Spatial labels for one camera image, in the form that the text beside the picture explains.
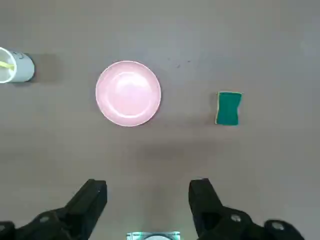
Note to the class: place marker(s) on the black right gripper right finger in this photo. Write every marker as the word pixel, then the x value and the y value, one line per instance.
pixel 212 220

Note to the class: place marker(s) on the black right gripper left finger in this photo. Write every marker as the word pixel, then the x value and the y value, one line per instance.
pixel 75 212

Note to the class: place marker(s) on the green and yellow sponge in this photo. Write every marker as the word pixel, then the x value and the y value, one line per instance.
pixel 228 108

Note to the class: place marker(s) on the pink plate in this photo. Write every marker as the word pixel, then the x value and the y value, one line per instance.
pixel 128 93

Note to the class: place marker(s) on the white mug with smiley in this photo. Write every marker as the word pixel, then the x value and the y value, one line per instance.
pixel 23 67

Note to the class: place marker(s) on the yellow plastic spoon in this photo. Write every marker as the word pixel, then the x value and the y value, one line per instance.
pixel 7 65

